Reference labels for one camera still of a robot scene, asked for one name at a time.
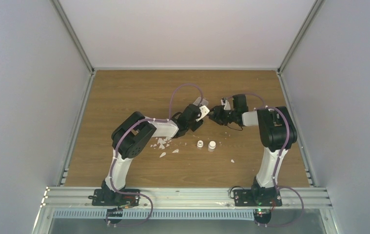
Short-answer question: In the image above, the clear plastic pill organizer box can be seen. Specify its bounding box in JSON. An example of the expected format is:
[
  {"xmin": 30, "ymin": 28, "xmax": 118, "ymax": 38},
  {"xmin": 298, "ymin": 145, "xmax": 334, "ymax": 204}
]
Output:
[{"xmin": 193, "ymin": 97, "xmax": 209, "ymax": 107}]

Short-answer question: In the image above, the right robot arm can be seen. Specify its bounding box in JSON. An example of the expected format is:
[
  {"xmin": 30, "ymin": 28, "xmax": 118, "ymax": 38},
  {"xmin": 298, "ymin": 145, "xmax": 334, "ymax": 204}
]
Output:
[{"xmin": 208, "ymin": 93, "xmax": 298, "ymax": 191}]

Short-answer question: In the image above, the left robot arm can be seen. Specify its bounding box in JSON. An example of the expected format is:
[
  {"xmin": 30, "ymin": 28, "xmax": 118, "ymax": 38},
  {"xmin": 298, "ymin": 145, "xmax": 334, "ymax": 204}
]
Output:
[{"xmin": 102, "ymin": 104, "xmax": 210, "ymax": 193}]

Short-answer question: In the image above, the capped white pill bottle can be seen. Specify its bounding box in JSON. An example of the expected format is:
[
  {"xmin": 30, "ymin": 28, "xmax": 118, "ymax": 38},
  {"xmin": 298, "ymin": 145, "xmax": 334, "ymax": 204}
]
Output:
[{"xmin": 208, "ymin": 141, "xmax": 216, "ymax": 152}]

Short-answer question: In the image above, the white pill fragments pile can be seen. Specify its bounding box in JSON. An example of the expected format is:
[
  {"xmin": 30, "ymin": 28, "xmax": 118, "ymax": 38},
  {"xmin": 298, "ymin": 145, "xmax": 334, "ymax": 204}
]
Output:
[{"xmin": 150, "ymin": 137, "xmax": 181, "ymax": 158}]

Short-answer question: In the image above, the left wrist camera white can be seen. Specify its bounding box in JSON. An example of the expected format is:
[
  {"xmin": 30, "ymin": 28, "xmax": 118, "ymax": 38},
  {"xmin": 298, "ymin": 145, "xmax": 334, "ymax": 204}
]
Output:
[{"xmin": 196, "ymin": 105, "xmax": 210, "ymax": 122}]

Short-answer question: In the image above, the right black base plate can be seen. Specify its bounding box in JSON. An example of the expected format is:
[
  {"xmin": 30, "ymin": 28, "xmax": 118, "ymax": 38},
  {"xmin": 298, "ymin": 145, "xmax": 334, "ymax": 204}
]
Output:
[{"xmin": 229, "ymin": 186, "xmax": 282, "ymax": 207}]

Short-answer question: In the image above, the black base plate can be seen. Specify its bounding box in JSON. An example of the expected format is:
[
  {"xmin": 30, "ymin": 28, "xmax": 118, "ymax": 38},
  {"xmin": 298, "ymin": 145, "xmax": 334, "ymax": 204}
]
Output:
[
  {"xmin": 229, "ymin": 186, "xmax": 282, "ymax": 207},
  {"xmin": 88, "ymin": 188, "xmax": 140, "ymax": 207}
]

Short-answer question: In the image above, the white slotted cable duct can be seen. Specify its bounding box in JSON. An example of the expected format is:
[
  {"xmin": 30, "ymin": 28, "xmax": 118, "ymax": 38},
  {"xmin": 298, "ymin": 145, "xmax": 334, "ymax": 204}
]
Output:
[{"xmin": 53, "ymin": 208, "xmax": 254, "ymax": 221}]

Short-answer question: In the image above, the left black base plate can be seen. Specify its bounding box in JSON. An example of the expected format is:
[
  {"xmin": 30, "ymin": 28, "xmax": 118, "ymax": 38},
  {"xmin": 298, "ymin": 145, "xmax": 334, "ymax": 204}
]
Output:
[{"xmin": 88, "ymin": 188, "xmax": 140, "ymax": 207}]

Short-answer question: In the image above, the aluminium front rail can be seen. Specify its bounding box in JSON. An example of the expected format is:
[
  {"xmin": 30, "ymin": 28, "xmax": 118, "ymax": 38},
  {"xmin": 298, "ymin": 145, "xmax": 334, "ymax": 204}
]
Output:
[{"xmin": 40, "ymin": 186, "xmax": 332, "ymax": 209}]

